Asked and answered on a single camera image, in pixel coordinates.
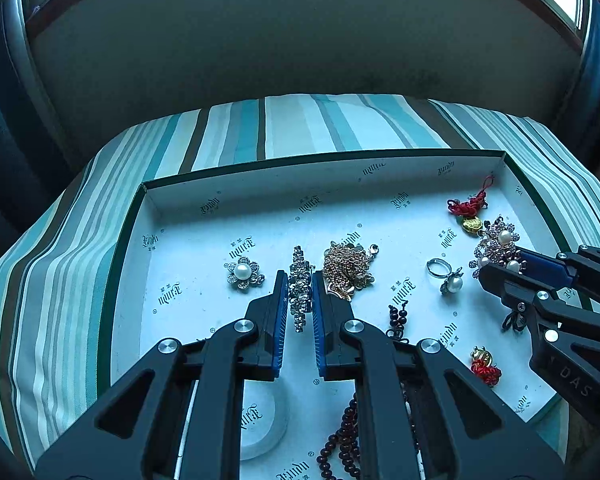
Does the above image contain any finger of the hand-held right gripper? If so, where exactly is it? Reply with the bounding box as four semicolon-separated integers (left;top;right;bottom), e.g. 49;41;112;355
515;245;600;312
479;264;600;357

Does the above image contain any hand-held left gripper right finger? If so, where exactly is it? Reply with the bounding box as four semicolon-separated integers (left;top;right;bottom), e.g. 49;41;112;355
311;270;566;480

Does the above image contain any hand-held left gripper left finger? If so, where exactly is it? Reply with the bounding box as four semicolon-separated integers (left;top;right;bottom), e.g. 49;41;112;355
34;269;290;480

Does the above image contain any large pearl flower brooch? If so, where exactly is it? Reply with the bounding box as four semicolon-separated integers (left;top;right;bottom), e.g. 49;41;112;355
469;215;523;279

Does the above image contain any pearl flower ring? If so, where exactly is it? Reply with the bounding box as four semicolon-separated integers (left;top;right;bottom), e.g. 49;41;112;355
426;258;465;296

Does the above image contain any rhinestone bar brooch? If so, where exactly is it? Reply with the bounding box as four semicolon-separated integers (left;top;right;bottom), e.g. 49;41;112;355
287;245;316;333

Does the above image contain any small pearl flower brooch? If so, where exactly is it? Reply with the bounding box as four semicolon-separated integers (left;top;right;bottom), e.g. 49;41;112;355
226;256;266;291

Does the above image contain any gold chain necklace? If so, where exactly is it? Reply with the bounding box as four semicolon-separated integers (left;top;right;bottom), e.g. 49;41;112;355
322;241;381;302

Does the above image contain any red cord gold charm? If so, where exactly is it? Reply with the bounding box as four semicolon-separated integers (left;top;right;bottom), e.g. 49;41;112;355
447;176;496;235

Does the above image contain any red knot gold charm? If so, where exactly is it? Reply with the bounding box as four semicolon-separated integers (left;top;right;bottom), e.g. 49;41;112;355
469;345;502;387

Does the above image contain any white jade bangle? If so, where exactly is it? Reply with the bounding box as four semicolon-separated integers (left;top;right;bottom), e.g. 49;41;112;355
240;385;288;461

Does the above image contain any green gift box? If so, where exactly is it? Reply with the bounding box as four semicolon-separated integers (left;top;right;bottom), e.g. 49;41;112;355
96;149;598;480

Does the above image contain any striped teal cloth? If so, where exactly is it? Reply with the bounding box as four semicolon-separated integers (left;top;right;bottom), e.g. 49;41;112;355
0;92;600;471

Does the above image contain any dark hair tie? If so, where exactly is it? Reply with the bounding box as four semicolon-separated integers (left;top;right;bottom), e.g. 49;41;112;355
501;307;531;333

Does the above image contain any dark red bead bracelet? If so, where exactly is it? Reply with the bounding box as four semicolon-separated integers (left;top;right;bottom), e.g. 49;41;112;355
316;301;421;480

